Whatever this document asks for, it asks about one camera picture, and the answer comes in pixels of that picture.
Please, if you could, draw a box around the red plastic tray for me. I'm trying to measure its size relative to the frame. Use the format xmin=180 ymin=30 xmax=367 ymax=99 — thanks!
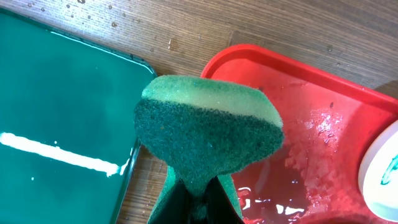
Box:
xmin=201 ymin=44 xmax=397 ymax=223

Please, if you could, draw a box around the dark green water tray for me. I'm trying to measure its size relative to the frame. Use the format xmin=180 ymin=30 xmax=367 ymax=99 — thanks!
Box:
xmin=1 ymin=9 xmax=156 ymax=224

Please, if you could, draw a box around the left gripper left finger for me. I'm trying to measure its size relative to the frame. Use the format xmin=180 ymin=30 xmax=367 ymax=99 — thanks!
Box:
xmin=150 ymin=182 xmax=193 ymax=224

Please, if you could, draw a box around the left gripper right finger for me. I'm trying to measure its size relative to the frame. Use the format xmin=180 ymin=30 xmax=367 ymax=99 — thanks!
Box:
xmin=205 ymin=177 xmax=244 ymax=224

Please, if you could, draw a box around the white plate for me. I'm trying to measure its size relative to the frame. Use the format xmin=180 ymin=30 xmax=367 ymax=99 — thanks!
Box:
xmin=358 ymin=122 xmax=397 ymax=222

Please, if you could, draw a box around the green scrub sponge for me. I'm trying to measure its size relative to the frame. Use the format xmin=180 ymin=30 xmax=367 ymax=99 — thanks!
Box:
xmin=134 ymin=75 xmax=284 ymax=223

